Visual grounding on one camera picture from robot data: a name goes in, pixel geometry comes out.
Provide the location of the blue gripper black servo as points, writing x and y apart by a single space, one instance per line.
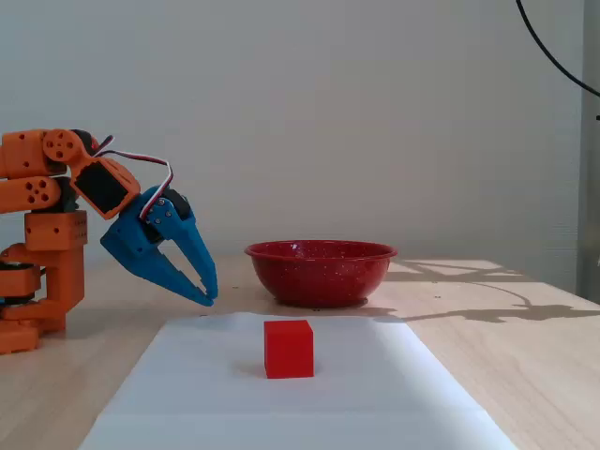
132 237

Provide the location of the red cube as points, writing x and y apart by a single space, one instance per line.
288 349

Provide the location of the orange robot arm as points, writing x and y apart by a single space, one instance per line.
42 234

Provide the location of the red speckled bowl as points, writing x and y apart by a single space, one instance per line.
320 276

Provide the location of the white paper sheet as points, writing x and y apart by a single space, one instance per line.
290 412

